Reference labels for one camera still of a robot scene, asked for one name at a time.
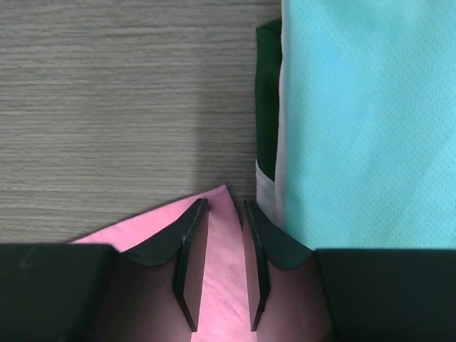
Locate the dark green folded garment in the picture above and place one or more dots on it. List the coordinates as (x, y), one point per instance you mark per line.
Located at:
(266, 90)

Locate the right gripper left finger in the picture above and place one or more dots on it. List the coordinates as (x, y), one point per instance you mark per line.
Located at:
(93, 292)

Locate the pink t shirt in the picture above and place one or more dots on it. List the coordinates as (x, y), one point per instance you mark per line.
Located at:
(224, 311)

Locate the teal folded t shirt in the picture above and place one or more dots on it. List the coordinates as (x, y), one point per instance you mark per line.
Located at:
(369, 105)

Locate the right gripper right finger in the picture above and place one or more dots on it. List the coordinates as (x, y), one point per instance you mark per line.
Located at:
(298, 294)

